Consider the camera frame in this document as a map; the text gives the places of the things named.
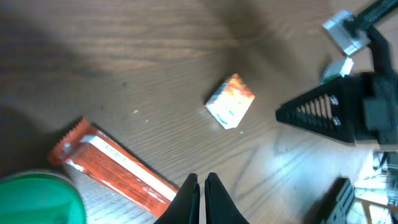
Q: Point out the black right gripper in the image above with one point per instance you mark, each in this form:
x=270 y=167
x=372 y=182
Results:
x=358 y=108

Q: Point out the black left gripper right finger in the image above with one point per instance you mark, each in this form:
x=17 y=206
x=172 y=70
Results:
x=220 y=208

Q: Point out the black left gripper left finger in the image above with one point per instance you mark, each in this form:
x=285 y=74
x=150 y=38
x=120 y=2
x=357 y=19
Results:
x=185 y=207

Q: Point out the white green box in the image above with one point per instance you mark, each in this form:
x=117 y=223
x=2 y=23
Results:
x=336 y=69

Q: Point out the small orange white box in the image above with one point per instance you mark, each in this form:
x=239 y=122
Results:
x=230 y=102

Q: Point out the orange snack bar wrapper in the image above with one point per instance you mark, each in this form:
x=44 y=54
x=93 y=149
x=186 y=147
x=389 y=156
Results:
x=94 y=153

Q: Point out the wooden chair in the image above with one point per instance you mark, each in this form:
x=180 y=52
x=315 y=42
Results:
x=379 y=205

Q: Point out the green lid jar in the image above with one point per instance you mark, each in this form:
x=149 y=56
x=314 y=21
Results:
x=41 y=196

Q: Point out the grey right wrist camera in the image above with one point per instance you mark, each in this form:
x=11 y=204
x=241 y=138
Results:
x=341 y=37

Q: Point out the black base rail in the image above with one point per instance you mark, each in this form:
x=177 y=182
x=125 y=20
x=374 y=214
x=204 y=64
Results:
x=334 y=206

